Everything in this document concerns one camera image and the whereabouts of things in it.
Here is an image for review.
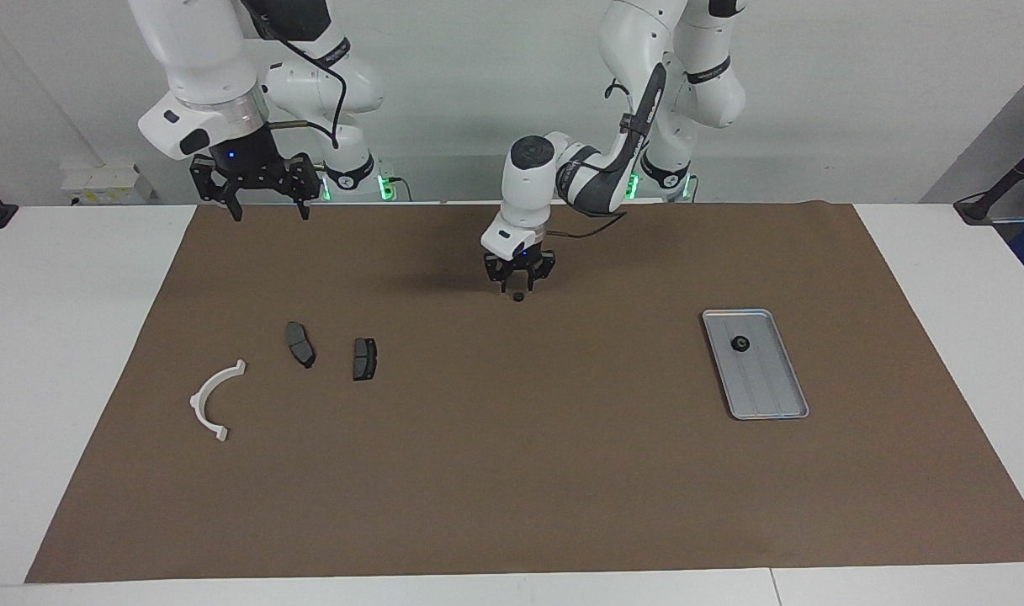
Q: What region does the silver metal tray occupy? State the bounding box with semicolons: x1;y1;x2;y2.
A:
702;309;810;421

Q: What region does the curved dark brake pad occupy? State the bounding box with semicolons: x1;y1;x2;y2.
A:
285;322;317;369

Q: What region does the rectangular dark brake pad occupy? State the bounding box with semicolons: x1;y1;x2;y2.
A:
352;337;380;382

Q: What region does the brown table mat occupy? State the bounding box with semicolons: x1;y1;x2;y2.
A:
24;202;1024;584

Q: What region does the black slanted stand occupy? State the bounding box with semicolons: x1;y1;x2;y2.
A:
953;135;1024;224

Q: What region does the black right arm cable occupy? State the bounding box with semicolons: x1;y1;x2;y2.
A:
242;0;349;151

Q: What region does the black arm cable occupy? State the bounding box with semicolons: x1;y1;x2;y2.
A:
549;80;647;242
242;0;349;151

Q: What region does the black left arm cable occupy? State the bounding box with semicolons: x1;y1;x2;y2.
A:
549;80;647;242

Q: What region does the white half-ring bracket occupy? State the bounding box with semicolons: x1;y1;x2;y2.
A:
189;359;247;443

